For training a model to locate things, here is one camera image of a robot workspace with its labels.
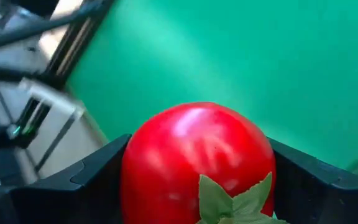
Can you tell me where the red plastic tomato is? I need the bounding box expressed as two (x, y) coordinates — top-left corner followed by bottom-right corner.
(119, 101), (290, 224)

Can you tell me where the grey box with green light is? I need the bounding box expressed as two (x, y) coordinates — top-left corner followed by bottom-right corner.
(7, 77), (108, 184)

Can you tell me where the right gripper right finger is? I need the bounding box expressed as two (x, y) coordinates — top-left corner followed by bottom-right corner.
(267, 137), (358, 224)

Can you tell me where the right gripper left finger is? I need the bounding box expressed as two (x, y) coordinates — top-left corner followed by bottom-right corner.
(0, 133), (134, 224)

